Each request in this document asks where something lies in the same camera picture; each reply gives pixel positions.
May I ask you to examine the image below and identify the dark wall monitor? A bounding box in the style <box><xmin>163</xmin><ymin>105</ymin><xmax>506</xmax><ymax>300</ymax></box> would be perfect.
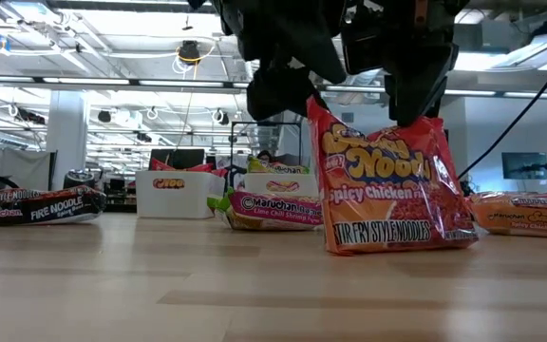
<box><xmin>500</xmin><ymin>151</ymin><xmax>547</xmax><ymax>181</ymax></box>

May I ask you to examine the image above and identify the red spicy chicken noodle pack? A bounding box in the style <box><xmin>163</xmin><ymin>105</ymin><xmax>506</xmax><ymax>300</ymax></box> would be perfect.
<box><xmin>465</xmin><ymin>190</ymin><xmax>547</xmax><ymax>240</ymax></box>
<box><xmin>306</xmin><ymin>96</ymin><xmax>480</xmax><ymax>257</ymax></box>
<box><xmin>148</xmin><ymin>158</ymin><xmax>230</xmax><ymax>180</ymax></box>
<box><xmin>152</xmin><ymin>178</ymin><xmax>186</xmax><ymax>191</ymax></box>

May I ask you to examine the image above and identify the white building column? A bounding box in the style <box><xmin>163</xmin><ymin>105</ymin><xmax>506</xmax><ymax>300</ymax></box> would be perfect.
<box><xmin>47</xmin><ymin>89</ymin><xmax>87</xmax><ymax>191</ymax></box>

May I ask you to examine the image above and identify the black fire noodle pack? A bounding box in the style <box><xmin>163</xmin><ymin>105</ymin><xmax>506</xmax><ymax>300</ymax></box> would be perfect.
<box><xmin>0</xmin><ymin>185</ymin><xmax>108</xmax><ymax>227</ymax></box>

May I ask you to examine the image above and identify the black ceiling camera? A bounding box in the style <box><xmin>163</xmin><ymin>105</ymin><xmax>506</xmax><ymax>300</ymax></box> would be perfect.
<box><xmin>177</xmin><ymin>40</ymin><xmax>204</xmax><ymax>67</ymax></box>

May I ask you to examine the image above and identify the grey partition cloth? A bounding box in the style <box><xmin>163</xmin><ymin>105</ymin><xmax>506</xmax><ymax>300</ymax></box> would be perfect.
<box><xmin>0</xmin><ymin>148</ymin><xmax>58</xmax><ymax>191</ymax></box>

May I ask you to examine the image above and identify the black rail with light strips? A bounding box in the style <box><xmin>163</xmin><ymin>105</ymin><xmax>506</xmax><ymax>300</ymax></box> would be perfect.
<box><xmin>0</xmin><ymin>73</ymin><xmax>547</xmax><ymax>102</ymax></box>

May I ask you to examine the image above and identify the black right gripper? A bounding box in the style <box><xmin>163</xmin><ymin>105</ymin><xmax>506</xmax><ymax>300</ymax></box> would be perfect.
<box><xmin>216</xmin><ymin>0</ymin><xmax>470</xmax><ymax>127</ymax></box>

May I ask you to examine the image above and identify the white plastic bin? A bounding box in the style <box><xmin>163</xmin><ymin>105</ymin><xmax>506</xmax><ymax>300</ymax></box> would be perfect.
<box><xmin>135</xmin><ymin>169</ymin><xmax>226</xmax><ymax>220</ymax></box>
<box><xmin>243</xmin><ymin>172</ymin><xmax>321</xmax><ymax>197</ymax></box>

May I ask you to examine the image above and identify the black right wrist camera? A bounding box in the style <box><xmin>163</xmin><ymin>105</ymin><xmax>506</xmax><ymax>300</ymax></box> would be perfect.
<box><xmin>342</xmin><ymin>18</ymin><xmax>385</xmax><ymax>76</ymax></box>

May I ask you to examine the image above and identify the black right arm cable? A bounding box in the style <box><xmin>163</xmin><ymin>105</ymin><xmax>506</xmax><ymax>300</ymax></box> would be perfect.
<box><xmin>457</xmin><ymin>41</ymin><xmax>547</xmax><ymax>181</ymax></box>

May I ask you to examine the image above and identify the black tyre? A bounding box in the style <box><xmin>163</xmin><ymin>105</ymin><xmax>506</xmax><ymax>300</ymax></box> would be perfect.
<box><xmin>63</xmin><ymin>169</ymin><xmax>97</xmax><ymax>190</ymax></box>

